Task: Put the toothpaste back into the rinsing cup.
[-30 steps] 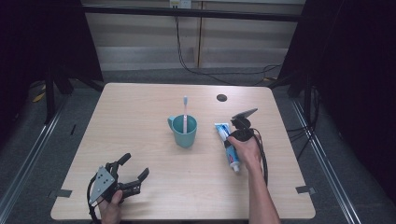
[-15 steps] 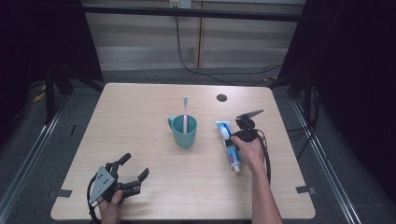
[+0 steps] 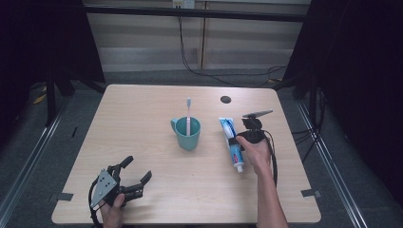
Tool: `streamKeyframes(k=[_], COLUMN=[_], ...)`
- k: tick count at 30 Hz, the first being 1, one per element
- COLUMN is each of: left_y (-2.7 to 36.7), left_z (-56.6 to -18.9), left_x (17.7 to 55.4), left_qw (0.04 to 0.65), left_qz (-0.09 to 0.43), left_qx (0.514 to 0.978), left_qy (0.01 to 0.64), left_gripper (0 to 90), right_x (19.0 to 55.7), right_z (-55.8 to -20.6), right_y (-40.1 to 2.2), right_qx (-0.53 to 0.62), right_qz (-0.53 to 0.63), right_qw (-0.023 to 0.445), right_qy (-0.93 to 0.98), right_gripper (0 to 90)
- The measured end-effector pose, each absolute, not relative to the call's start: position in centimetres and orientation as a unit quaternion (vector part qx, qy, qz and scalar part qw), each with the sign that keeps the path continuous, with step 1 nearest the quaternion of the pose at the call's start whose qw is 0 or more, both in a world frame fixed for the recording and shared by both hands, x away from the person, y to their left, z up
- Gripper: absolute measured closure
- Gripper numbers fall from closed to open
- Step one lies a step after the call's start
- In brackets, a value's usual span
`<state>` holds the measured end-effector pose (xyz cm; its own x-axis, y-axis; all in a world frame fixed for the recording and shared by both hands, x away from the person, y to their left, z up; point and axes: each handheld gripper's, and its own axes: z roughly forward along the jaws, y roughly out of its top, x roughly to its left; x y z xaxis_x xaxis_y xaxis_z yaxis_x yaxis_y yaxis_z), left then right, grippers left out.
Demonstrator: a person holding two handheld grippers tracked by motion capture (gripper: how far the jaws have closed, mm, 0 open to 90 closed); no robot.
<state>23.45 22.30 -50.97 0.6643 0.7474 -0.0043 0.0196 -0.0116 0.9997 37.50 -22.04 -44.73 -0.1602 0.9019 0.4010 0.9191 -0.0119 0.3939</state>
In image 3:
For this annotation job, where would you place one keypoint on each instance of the person's right hand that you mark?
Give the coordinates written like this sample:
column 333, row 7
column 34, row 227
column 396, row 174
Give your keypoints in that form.
column 258, row 155

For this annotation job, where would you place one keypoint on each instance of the white wall socket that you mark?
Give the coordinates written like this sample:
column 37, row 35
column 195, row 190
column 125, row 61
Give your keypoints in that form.
column 183, row 3

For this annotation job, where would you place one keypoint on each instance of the black curtain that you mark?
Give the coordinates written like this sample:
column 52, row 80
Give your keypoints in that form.
column 358, row 79
column 38, row 41

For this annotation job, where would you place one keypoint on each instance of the blue white toothpaste tube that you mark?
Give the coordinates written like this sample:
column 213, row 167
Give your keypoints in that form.
column 236, row 155

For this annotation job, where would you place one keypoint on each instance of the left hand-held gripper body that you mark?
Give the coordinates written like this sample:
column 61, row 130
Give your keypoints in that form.
column 106, row 185

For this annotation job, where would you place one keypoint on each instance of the person's left hand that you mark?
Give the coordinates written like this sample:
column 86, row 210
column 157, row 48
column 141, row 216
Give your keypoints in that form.
column 112, row 215

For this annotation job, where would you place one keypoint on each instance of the aluminium floor rail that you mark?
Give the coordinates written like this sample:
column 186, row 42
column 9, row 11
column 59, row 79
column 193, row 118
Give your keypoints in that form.
column 335, row 177
column 28, row 158

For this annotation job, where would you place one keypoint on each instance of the black metal stand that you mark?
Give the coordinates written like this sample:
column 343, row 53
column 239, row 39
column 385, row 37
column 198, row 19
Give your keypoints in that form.
column 312, row 91
column 50, row 101

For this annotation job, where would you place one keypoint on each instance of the grey tape strip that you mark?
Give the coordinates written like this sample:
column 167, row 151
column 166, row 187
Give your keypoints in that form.
column 311, row 193
column 61, row 197

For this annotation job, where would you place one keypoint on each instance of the white toothbrush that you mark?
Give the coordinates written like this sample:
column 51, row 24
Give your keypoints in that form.
column 188, row 110

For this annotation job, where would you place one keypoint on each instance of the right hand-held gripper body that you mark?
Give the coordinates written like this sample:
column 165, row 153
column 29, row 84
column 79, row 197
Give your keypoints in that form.
column 253, row 133

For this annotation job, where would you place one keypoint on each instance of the teal plastic cup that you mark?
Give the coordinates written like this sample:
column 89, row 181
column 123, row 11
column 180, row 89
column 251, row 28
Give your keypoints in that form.
column 187, row 141

